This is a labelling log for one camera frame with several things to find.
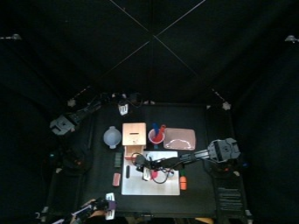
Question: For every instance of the blue utensil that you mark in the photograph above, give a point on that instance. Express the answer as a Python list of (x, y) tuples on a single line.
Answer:
[(155, 128)]

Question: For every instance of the red utensil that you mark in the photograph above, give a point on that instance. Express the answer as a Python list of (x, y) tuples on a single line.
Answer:
[(162, 129)]

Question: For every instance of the white striped object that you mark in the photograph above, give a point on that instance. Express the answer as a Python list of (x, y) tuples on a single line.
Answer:
[(123, 109)]

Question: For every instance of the pink block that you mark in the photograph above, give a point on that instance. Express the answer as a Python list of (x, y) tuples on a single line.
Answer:
[(117, 179)]

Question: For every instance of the clear plastic container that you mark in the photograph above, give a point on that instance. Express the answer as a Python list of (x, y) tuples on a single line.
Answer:
[(179, 138)]

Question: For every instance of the black stick tool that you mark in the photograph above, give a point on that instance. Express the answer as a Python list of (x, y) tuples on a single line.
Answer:
[(127, 172)]

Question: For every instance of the wooden drawer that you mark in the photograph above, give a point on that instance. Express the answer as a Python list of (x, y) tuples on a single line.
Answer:
[(133, 149)]

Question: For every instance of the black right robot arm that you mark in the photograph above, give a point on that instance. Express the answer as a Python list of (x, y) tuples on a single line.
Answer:
[(223, 149)]

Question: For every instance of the white and purple card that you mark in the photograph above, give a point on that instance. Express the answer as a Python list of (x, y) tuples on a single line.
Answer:
[(110, 201)]

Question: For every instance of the white cutting board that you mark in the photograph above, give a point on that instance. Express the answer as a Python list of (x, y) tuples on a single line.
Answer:
[(137, 188)]

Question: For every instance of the person's hand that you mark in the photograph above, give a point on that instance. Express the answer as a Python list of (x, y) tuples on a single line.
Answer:
[(89, 203)]

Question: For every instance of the orange toy carrot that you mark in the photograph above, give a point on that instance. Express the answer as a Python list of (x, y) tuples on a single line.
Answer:
[(183, 183)]

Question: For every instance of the dark green block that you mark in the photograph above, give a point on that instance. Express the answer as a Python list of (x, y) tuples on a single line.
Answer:
[(118, 159)]

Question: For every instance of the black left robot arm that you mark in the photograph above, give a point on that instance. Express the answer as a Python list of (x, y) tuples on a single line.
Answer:
[(62, 124)]

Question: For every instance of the red cup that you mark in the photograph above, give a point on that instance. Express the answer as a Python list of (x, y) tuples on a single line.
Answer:
[(155, 140)]

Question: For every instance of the pink dough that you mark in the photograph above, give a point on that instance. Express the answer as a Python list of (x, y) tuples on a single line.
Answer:
[(154, 175)]

